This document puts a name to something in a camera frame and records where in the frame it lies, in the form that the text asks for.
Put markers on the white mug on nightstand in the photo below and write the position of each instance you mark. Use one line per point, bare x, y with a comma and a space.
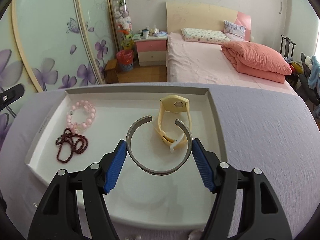
145, 33

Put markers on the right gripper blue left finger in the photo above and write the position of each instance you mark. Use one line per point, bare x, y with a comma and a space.
57, 215

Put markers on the white shallow tray box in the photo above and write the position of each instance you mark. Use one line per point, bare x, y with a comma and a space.
145, 184

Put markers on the small wooden stool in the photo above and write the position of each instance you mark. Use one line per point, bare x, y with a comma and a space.
110, 72

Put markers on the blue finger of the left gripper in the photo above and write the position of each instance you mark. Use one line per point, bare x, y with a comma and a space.
11, 95

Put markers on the floral white pillow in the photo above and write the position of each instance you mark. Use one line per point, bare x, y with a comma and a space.
204, 36

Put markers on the clear plush toy tube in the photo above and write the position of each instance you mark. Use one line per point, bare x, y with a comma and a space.
123, 24

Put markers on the pink white nightstand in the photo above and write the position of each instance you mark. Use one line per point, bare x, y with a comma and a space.
152, 51

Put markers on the light purple pillow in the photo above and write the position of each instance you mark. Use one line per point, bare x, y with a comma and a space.
233, 31

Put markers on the bed with pink sheet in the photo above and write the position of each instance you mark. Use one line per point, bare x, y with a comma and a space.
196, 62

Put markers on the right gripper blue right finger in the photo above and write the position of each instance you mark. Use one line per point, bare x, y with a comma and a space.
262, 216

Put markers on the dark wooden chair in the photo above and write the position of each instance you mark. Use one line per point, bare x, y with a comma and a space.
287, 46

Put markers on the red mesh trash bin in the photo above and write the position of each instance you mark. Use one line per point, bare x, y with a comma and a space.
125, 59

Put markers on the blue plush robe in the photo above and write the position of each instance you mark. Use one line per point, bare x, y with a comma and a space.
313, 81

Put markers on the folded salmon pink quilt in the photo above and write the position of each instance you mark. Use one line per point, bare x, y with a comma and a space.
256, 60

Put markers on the floral sliding wardrobe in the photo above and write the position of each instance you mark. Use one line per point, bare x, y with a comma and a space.
53, 44

